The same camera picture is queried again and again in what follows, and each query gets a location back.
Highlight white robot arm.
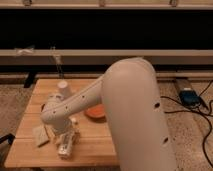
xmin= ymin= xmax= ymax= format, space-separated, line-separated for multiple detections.
xmin=41 ymin=57 xmax=178 ymax=171

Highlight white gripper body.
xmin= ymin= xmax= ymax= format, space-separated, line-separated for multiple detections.
xmin=52 ymin=118 xmax=72 ymax=136

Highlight black cable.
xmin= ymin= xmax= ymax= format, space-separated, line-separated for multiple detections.
xmin=160 ymin=79 xmax=213 ymax=168

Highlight blue power adapter box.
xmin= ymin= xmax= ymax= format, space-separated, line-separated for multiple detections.
xmin=179 ymin=89 xmax=200 ymax=106

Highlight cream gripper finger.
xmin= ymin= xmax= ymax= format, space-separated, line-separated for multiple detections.
xmin=72 ymin=130 xmax=80 ymax=140
xmin=53 ymin=136 xmax=62 ymax=146

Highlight orange bowl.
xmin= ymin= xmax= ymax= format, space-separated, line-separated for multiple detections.
xmin=84 ymin=104 xmax=105 ymax=121

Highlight clear plastic bottle white label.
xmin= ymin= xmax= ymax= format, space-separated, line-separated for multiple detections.
xmin=57 ymin=117 xmax=81 ymax=160

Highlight white paper cup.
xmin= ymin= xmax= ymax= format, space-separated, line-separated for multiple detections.
xmin=57 ymin=80 xmax=72 ymax=99

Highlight black table leg bracket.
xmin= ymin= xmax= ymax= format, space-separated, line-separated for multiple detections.
xmin=24 ymin=71 xmax=37 ymax=88

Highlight beige sponge block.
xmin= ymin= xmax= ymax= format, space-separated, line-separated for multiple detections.
xmin=33 ymin=125 xmax=49 ymax=147

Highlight black clamp at left edge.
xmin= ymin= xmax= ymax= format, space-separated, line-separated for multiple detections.
xmin=0 ymin=133 xmax=15 ymax=144

